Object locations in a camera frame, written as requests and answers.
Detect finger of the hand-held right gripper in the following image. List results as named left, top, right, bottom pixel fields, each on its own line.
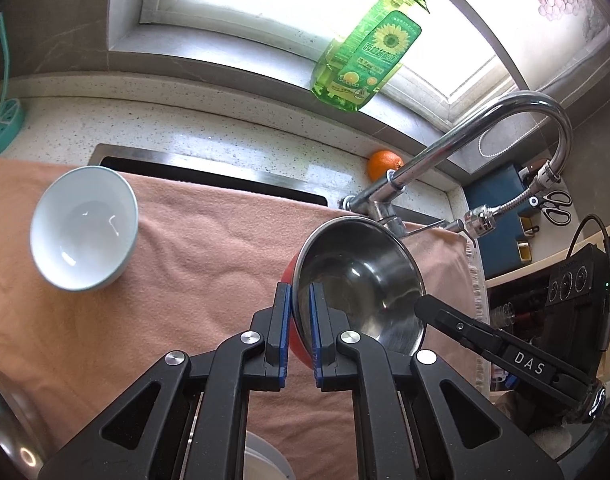
left=414, top=294, right=593, bottom=406

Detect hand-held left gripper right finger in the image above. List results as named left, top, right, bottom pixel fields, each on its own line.
left=309, top=282, right=566, bottom=480

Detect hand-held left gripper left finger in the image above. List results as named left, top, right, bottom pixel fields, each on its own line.
left=37, top=282, right=292, bottom=480

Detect steel bowl with red outside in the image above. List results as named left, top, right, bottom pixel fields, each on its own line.
left=281, top=216, right=426, bottom=372

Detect white plate with leaf print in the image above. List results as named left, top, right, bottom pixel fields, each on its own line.
left=245, top=432, right=296, bottom=480

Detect light blue bowl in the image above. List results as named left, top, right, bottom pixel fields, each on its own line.
left=29, top=166, right=139, bottom=292

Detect scissors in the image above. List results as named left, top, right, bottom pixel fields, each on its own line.
left=530, top=190, right=573, bottom=226

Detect blue knife holder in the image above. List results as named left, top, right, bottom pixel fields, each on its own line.
left=462, top=162, right=550, bottom=278

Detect pink cloth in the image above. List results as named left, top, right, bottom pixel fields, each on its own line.
left=0, top=156, right=486, bottom=480

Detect white cloth bag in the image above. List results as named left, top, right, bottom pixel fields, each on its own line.
left=527, top=422, right=576, bottom=461

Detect chrome faucet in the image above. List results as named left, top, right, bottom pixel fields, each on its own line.
left=341, top=91, right=572, bottom=241

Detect orange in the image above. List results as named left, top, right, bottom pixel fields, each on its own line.
left=367, top=149, right=404, bottom=182

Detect small steel bowl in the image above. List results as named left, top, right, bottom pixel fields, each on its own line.
left=0, top=365, right=48, bottom=480

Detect green dish soap bottle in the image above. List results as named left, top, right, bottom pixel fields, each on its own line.
left=311, top=0, right=458, bottom=112

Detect round teal power strip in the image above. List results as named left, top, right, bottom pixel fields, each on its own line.
left=0, top=99, right=26, bottom=158

